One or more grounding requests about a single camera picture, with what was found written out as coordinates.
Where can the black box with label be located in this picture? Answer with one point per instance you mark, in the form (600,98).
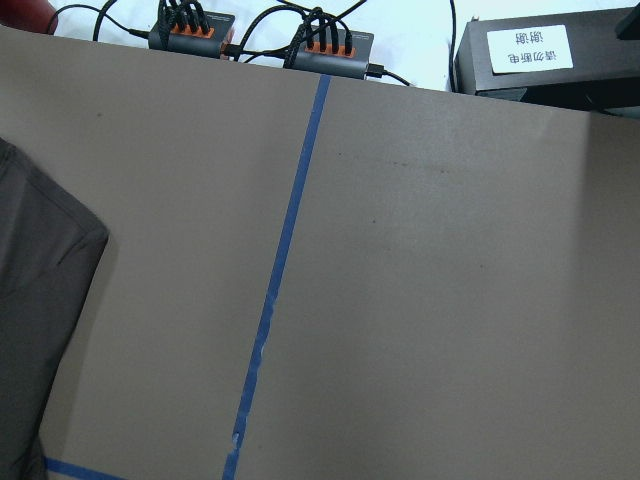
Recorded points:
(585,60)

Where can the right grey usb hub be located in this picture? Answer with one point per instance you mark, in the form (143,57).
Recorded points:
(327,46)

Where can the left grey usb hub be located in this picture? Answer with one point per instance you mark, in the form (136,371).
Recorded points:
(186,27)

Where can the brown paper table cover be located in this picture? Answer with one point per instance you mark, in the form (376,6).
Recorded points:
(310,277)

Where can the brown t-shirt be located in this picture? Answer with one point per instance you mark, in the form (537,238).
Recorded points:
(51,245)

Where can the grey usb hub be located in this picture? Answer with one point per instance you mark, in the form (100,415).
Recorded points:
(186,27)
(327,46)

